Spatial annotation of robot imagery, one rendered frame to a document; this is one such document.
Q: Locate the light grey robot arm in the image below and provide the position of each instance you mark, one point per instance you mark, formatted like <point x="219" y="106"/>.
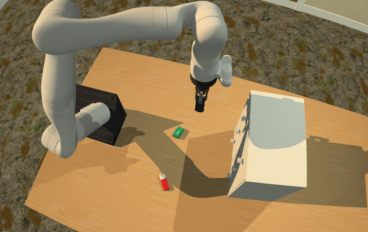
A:
<point x="60" y="31"/>

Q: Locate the green nine-volt battery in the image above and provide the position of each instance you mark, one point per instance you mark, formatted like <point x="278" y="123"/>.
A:
<point x="178" y="132"/>

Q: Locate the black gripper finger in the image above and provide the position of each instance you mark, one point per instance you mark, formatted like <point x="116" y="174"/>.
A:
<point x="200" y="100"/>

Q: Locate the white chest of drawers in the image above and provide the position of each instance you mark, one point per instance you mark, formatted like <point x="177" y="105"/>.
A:
<point x="277" y="149"/>

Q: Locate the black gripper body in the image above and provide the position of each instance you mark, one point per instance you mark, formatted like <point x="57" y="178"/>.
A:
<point x="202" y="86"/>

